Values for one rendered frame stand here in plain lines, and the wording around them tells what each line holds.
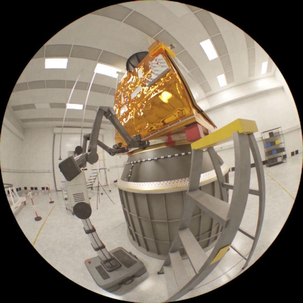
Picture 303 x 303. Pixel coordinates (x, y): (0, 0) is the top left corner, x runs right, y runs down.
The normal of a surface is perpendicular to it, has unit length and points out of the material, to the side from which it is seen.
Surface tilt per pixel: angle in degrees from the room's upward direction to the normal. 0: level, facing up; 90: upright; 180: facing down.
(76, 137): 90
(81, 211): 90
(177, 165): 62
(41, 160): 90
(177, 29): 180
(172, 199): 90
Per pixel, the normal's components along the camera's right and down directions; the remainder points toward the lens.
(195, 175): 0.03, -0.07
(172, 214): -0.24, -0.09
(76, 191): 0.77, -0.02
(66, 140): 0.66, -0.19
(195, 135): -0.75, 0.02
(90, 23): 0.14, 0.98
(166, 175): -0.30, -0.54
